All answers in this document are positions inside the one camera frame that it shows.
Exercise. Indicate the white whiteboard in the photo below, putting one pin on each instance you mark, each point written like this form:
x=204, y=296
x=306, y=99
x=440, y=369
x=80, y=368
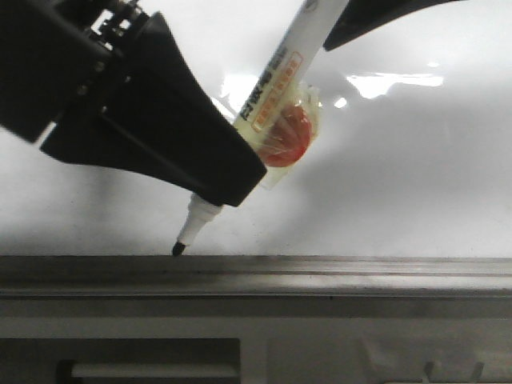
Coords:
x=412, y=159

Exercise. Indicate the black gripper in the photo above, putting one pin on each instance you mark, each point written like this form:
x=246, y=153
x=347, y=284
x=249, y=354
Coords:
x=53, y=51

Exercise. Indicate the white black whiteboard marker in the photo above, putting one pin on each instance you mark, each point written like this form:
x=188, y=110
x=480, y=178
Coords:
x=279, y=119

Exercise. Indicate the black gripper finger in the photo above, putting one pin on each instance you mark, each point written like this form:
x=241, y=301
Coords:
x=146, y=113
x=362, y=16

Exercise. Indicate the grey metal whiteboard frame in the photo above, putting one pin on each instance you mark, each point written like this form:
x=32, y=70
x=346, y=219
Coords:
x=296, y=276

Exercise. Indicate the grey plastic tray below board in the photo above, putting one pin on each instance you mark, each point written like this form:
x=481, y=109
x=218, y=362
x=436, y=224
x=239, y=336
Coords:
x=256, y=340

